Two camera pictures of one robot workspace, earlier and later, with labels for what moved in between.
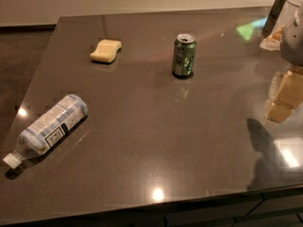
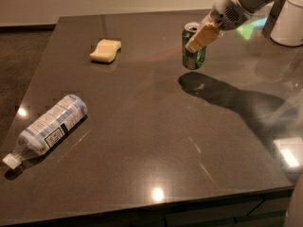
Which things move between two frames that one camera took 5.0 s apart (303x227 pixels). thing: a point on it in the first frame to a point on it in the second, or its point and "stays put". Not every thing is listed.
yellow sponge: (106, 50) stays put
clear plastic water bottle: (36, 139) stays put
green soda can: (184, 55) to (192, 61)
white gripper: (293, 46) to (224, 13)
